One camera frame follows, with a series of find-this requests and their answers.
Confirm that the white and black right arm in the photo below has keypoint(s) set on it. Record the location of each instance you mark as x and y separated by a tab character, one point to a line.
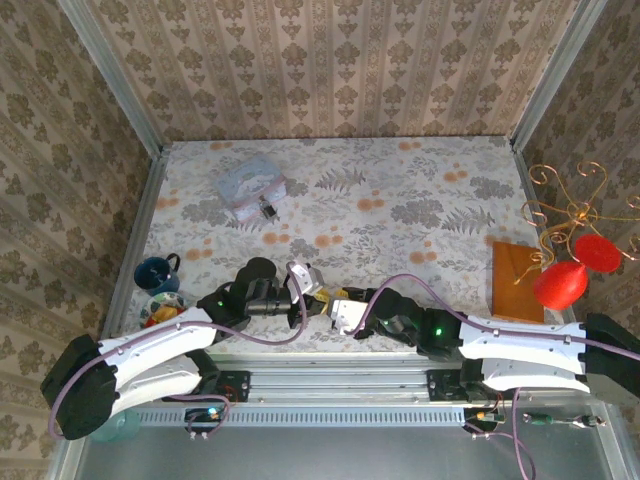
525	350

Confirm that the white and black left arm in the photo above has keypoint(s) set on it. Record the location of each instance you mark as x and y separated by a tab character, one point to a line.
150	360

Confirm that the colourful patterned plate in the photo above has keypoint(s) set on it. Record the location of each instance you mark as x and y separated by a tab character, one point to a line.
160	307

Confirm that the orange wooden board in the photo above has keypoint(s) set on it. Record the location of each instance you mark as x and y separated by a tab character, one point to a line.
515	290

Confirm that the dark blue mug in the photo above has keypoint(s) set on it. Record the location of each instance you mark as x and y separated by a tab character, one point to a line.
155	275

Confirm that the small circuit board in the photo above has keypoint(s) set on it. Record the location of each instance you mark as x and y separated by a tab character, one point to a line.
205	414
487	417

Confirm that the light blue tin box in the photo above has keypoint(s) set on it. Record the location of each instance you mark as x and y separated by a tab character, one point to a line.
245	182

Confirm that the red cone ornament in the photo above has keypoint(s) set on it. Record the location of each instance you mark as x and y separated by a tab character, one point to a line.
560	285

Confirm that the green and black connector lead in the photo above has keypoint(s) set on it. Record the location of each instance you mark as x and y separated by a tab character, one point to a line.
542	421

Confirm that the red round disc ornament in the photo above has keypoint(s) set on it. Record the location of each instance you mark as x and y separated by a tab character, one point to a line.
597	252

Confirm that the clear greenish plastic cup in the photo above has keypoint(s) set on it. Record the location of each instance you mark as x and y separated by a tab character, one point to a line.
112	430

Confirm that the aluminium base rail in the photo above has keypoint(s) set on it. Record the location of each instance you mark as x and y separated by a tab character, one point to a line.
340	380

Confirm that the aluminium frame post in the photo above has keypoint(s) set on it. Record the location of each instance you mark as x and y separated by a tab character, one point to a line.
112	80
560	75

